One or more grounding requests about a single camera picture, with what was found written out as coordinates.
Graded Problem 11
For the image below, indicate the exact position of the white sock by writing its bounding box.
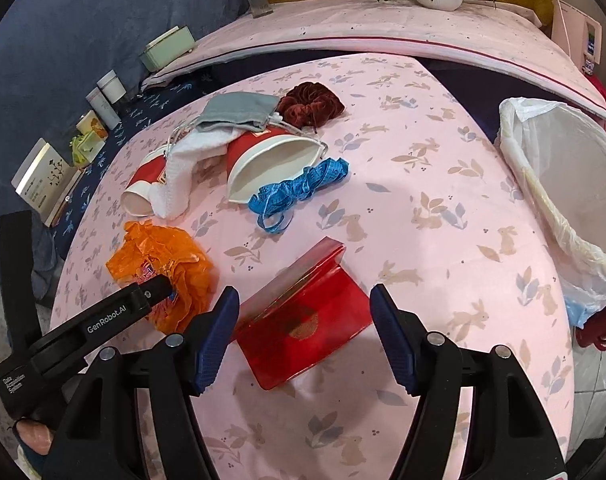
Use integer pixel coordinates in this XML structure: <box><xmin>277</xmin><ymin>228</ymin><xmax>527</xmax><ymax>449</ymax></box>
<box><xmin>150</xmin><ymin>129</ymin><xmax>242</xmax><ymax>220</ymax></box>

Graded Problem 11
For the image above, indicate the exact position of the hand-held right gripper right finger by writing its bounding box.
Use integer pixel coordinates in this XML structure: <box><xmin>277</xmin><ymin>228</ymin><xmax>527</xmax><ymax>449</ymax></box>
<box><xmin>369</xmin><ymin>283</ymin><xmax>570</xmax><ymax>480</ymax></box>

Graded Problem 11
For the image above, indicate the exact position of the pale green box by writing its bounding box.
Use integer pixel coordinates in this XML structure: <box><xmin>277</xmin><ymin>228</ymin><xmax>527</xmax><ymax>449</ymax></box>
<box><xmin>139</xmin><ymin>25</ymin><xmax>198</xmax><ymax>72</ymax></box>

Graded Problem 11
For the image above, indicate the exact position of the bin with white liner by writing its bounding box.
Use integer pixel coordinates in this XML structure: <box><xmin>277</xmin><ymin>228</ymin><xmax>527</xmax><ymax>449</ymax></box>
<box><xmin>498</xmin><ymin>96</ymin><xmax>606</xmax><ymax>331</ymax></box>

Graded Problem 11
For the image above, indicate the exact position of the blue tape measure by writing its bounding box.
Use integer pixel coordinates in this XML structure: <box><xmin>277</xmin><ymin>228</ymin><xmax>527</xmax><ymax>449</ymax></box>
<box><xmin>247</xmin><ymin>156</ymin><xmax>350</xmax><ymax>235</ymax></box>

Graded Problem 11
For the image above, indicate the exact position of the person's left hand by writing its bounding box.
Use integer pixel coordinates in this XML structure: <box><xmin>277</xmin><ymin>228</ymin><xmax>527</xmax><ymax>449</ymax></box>
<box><xmin>12</xmin><ymin>416</ymin><xmax>52</xmax><ymax>456</ymax></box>

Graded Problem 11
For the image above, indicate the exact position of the white tube bottle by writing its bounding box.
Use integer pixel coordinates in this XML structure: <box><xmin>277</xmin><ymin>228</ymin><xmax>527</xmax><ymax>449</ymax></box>
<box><xmin>85</xmin><ymin>87</ymin><xmax>121</xmax><ymax>131</ymax></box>

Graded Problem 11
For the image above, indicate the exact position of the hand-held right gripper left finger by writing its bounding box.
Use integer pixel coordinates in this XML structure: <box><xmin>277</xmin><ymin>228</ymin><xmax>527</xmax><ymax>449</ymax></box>
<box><xmin>42</xmin><ymin>286</ymin><xmax>241</xmax><ymax>480</ymax></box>

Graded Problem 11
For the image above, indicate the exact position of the pink rabbit print blanket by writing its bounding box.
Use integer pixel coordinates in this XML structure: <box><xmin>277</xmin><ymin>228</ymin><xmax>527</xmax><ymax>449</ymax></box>
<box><xmin>50</xmin><ymin>52</ymin><xmax>576</xmax><ymax>480</ymax></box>

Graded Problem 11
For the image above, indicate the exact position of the navy leaf print sheet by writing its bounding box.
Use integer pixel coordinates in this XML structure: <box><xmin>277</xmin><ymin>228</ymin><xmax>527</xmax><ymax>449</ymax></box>
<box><xmin>48</xmin><ymin>72</ymin><xmax>224</xmax><ymax>261</ymax></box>

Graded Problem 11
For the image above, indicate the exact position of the white jar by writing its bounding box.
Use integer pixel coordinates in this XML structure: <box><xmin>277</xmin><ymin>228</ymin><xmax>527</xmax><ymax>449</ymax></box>
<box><xmin>97</xmin><ymin>70</ymin><xmax>127</xmax><ymax>106</ymax></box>

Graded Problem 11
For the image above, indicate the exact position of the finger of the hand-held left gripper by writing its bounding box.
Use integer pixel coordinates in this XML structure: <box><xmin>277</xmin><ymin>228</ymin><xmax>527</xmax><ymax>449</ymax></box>
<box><xmin>128</xmin><ymin>275</ymin><xmax>176</xmax><ymax>314</ymax></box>

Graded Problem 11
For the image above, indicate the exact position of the orange plastic wrapper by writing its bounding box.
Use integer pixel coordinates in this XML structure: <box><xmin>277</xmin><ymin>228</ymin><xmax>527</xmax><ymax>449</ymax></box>
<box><xmin>106</xmin><ymin>221</ymin><xmax>216</xmax><ymax>333</ymax></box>

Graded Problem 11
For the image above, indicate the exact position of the red glossy box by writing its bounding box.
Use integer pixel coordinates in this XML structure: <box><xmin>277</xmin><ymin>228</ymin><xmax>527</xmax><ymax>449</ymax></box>
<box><xmin>231</xmin><ymin>236</ymin><xmax>375</xmax><ymax>391</ymax></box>

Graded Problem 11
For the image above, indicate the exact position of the pink appliance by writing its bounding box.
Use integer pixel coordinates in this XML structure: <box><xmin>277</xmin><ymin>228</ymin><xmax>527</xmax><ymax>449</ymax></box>
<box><xmin>550</xmin><ymin>0</ymin><xmax>604</xmax><ymax>77</ymax></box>

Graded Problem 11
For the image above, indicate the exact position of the white calendar box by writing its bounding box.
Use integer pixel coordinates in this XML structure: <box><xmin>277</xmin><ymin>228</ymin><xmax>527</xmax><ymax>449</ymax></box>
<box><xmin>11</xmin><ymin>137</ymin><xmax>84</xmax><ymax>227</ymax></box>

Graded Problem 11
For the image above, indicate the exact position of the yellow green paper packet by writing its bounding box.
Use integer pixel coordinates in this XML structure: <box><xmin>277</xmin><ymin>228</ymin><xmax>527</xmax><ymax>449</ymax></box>
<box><xmin>69</xmin><ymin>132</ymin><xmax>96</xmax><ymax>167</ymax></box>

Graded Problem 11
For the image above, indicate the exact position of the light blue plastic bag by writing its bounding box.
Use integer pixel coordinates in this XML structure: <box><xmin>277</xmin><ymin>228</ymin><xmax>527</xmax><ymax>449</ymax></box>
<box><xmin>563</xmin><ymin>296</ymin><xmax>596</xmax><ymax>330</ymax></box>

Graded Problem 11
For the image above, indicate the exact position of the red plastic object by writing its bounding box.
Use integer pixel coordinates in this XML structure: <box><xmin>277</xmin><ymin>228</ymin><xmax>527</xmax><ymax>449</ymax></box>
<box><xmin>573</xmin><ymin>304</ymin><xmax>606</xmax><ymax>353</ymax></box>

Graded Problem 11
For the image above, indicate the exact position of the pink sheet with red stripe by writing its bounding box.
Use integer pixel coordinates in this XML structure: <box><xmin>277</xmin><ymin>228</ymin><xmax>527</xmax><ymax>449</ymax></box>
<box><xmin>143</xmin><ymin>0</ymin><xmax>606</xmax><ymax>126</ymax></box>

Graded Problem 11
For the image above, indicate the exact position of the dark purple sheet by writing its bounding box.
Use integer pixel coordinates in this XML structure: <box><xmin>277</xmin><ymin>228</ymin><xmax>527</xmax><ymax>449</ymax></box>
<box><xmin>208</xmin><ymin>49</ymin><xmax>508</xmax><ymax>143</ymax></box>

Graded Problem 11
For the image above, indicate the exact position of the dark red velvet scrunchie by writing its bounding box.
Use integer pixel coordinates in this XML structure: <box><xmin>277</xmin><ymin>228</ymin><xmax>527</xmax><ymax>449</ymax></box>
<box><xmin>275</xmin><ymin>81</ymin><xmax>346</xmax><ymax>128</ymax></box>

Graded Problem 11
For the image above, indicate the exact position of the grey cloth pouch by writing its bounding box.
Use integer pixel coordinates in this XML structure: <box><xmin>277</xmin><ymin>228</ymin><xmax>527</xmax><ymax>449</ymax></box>
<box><xmin>170</xmin><ymin>92</ymin><xmax>284</xmax><ymax>150</ymax></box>

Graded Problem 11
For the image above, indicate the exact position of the small red paper cup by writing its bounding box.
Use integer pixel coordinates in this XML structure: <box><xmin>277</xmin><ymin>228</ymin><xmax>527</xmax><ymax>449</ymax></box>
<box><xmin>121</xmin><ymin>151</ymin><xmax>171</xmax><ymax>217</ymax></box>

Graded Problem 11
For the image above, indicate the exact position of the crushed wide red paper cup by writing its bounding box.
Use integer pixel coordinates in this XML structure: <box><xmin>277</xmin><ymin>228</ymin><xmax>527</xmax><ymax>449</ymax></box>
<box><xmin>226</xmin><ymin>127</ymin><xmax>328</xmax><ymax>204</ymax></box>

